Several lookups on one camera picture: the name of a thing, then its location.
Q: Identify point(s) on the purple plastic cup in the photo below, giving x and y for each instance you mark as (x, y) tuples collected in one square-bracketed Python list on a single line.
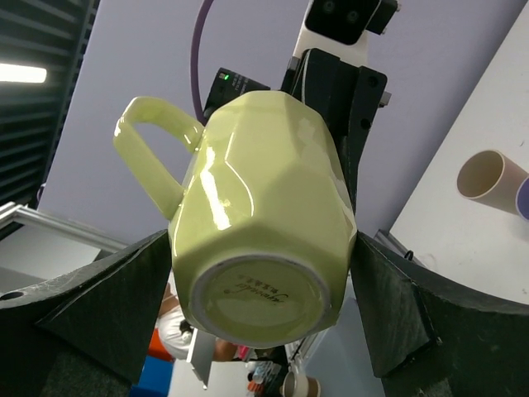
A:
[(522, 199)]

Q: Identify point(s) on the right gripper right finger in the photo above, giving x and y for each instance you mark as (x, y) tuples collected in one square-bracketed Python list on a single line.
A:
[(430, 336)]

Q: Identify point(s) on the aluminium mounting rail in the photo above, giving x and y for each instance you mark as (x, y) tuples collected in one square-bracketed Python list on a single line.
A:
[(16, 213)]

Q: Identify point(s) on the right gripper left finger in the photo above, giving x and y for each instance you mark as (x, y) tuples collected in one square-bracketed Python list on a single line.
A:
[(85, 333)]

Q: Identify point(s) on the person in white shirt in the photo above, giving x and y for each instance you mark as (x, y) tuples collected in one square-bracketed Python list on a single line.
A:
[(178, 337)]

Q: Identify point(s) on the paper coffee cup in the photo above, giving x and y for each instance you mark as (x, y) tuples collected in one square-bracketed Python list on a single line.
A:
[(299, 385)]

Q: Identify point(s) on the beige plastic cup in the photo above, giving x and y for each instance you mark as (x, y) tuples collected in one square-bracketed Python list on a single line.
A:
[(492, 179)]

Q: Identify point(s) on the light green mug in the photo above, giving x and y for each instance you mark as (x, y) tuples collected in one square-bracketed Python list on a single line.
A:
[(261, 226)]

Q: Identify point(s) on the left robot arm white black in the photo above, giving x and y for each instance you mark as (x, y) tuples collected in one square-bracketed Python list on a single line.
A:
[(330, 74)]

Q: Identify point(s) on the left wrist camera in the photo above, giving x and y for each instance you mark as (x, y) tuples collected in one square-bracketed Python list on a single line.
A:
[(341, 27)]

